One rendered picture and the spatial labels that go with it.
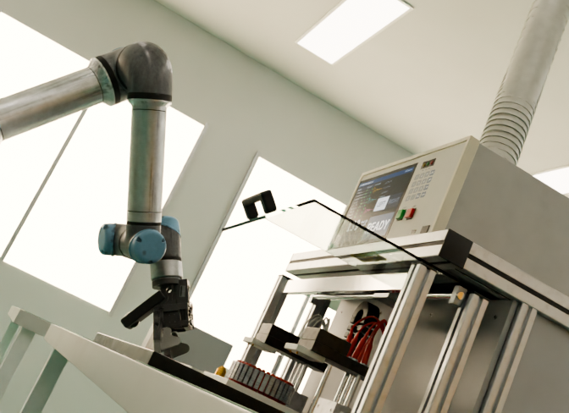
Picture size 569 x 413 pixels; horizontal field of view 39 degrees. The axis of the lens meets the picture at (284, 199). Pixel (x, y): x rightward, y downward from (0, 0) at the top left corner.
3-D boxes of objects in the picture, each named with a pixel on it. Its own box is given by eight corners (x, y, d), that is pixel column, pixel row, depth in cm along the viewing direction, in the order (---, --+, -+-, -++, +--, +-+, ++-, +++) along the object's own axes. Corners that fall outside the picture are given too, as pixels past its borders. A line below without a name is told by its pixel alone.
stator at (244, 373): (234, 382, 122) (244, 359, 123) (218, 376, 133) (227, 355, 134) (296, 411, 124) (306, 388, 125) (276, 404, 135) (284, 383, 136)
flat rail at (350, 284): (411, 289, 119) (418, 271, 120) (276, 292, 177) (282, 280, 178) (417, 292, 119) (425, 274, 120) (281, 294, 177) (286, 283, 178)
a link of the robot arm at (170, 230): (139, 223, 192) (172, 224, 197) (141, 267, 189) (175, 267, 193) (151, 212, 186) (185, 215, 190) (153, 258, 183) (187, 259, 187)
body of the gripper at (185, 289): (189, 327, 179) (185, 275, 183) (151, 332, 179) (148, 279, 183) (194, 333, 186) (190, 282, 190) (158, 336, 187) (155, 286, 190)
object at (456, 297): (454, 303, 121) (461, 285, 122) (307, 301, 179) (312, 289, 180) (462, 307, 122) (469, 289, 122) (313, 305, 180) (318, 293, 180)
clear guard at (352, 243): (264, 217, 114) (281, 180, 115) (221, 230, 136) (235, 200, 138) (446, 315, 122) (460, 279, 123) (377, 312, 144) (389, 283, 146)
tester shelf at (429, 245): (439, 255, 118) (450, 228, 119) (284, 271, 181) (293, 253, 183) (656, 377, 129) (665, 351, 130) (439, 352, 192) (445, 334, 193)
